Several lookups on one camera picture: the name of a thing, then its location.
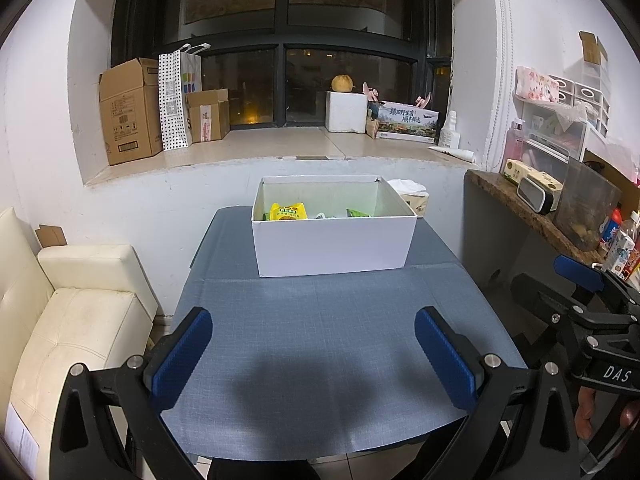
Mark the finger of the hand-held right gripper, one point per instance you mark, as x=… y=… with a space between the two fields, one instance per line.
x=580 y=272
x=537 y=295

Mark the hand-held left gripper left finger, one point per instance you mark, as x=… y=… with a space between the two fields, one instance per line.
x=182 y=360

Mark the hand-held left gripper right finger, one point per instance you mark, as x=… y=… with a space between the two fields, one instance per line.
x=445 y=365

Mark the white cardboard box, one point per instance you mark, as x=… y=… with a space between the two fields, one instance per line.
x=330 y=245

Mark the yellow snack packet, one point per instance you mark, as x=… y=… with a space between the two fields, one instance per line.
x=287 y=211

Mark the clear white snack packet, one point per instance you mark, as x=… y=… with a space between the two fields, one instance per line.
x=322 y=216

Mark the person's right hand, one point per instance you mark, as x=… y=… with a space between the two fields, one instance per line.
x=584 y=412

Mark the white drink carton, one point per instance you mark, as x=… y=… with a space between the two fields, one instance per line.
x=621 y=255

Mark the clear plastic container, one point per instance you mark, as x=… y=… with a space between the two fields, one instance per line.
x=587 y=205

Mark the grey desk clock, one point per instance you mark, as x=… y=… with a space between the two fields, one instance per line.
x=537 y=196

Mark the brown stone counter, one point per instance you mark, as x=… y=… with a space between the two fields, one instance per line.
x=505 y=195

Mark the cream leather sofa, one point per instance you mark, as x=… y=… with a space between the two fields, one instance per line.
x=75 y=320

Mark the yellow wrapped tissue pack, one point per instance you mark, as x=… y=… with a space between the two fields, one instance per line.
x=515 y=169

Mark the blue-grey tablecloth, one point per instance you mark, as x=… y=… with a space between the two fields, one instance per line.
x=325 y=320

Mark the clear plastic drawer unit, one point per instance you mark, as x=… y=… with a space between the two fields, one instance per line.
x=555 y=145

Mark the pink bottle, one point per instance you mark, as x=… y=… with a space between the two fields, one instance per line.
x=513 y=147

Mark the white tube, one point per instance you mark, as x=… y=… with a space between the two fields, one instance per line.
x=450 y=153

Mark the green snack packet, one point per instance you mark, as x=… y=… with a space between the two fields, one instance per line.
x=359 y=213

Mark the white mini drawer unit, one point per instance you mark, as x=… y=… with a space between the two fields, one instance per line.
x=587 y=97

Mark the white paper sheet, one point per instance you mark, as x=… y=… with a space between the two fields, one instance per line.
x=21 y=440

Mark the small cardboard flap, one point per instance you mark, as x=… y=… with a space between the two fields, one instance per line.
x=50 y=236

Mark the white plastic bottle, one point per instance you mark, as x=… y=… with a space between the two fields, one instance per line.
x=450 y=132

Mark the pink floral pouch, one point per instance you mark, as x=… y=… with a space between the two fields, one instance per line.
x=536 y=85

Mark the landscape printed box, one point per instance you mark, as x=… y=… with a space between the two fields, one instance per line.
x=407 y=122

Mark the pink hand fan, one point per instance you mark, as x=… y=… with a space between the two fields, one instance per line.
x=371 y=92
x=424 y=101

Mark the beige window sill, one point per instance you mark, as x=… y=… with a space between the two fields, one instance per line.
x=280 y=152

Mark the brown paper figure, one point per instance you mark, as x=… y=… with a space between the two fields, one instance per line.
x=371 y=122

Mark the small brown cardboard box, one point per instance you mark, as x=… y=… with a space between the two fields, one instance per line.
x=207 y=117

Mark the large brown cardboard box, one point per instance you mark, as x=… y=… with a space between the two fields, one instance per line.
x=127 y=115

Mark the dotted white paper bag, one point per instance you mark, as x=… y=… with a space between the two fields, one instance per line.
x=172 y=105

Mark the white foam box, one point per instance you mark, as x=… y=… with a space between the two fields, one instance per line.
x=346 y=112

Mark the yellow pomelo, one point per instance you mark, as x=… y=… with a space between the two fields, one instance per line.
x=342 y=83

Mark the black framed window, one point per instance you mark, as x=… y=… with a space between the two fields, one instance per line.
x=280 y=20

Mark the cardboard piece on wall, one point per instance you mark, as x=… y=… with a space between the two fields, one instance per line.
x=592 y=49

